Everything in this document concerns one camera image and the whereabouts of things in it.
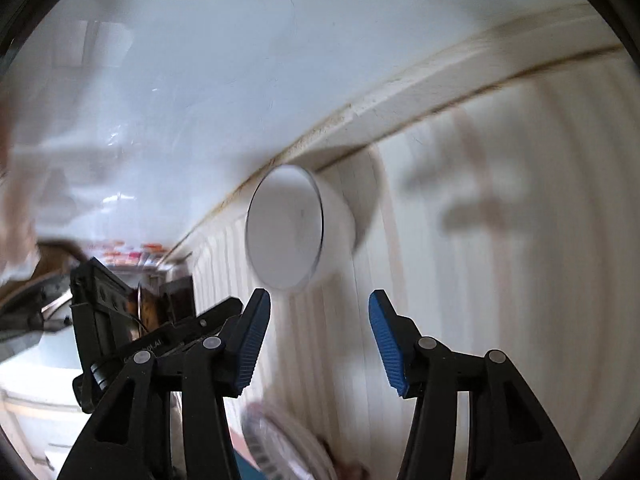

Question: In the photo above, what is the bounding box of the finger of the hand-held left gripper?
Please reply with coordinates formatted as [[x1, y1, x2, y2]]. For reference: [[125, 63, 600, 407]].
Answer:
[[165, 297, 246, 350]]

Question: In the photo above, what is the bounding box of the black wok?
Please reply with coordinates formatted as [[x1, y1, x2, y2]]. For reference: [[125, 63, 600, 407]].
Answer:
[[0, 240, 91, 346]]

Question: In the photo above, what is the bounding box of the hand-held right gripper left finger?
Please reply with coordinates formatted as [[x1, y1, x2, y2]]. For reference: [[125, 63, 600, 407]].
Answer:
[[57, 287, 273, 480]]

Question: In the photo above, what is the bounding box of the colourful wall sticker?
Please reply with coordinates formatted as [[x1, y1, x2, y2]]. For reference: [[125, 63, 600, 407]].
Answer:
[[82, 239, 166, 267]]

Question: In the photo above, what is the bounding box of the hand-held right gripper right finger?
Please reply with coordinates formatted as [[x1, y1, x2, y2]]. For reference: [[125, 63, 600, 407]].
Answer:
[[368, 289, 583, 480]]

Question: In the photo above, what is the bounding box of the blue striped plate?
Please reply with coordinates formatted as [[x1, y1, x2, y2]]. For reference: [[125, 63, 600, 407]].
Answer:
[[241, 400, 341, 480]]

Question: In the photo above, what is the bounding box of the white bowl with dark rim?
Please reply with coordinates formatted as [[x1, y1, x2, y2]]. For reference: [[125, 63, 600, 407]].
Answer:
[[245, 164, 357, 291]]

